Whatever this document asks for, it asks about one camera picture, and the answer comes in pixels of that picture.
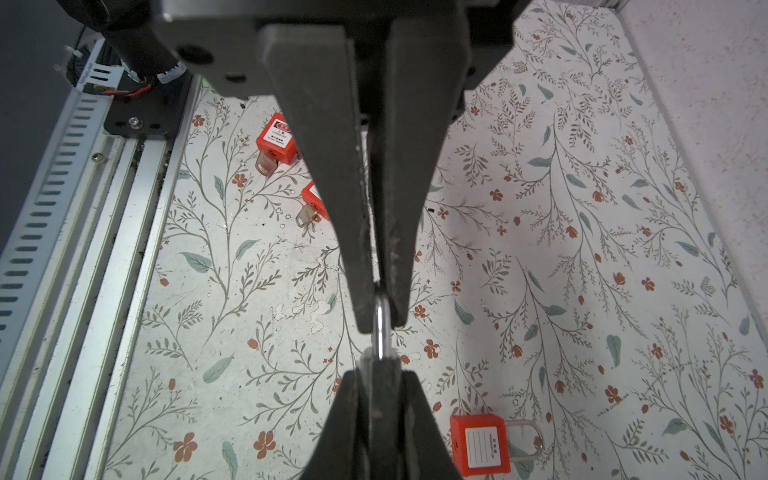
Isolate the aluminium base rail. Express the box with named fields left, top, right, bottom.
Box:
left=0, top=38, right=202, bottom=480

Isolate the red padlock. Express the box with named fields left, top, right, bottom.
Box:
left=296, top=182, right=329, bottom=228
left=256, top=113, right=299, bottom=177
left=450, top=413, right=544, bottom=477

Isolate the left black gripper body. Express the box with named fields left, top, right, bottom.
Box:
left=149, top=0, right=532, bottom=121

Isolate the black padlock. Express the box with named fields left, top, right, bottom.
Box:
left=363, top=286, right=400, bottom=479

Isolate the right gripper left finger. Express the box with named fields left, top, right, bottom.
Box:
left=300, top=369, right=369, bottom=480

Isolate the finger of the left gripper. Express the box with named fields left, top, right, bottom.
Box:
left=257, top=24, right=375, bottom=334
left=368, top=17, right=471, bottom=327

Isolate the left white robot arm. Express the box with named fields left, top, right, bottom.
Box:
left=62, top=1, right=526, bottom=334

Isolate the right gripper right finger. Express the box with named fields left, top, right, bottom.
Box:
left=400, top=370, right=461, bottom=480

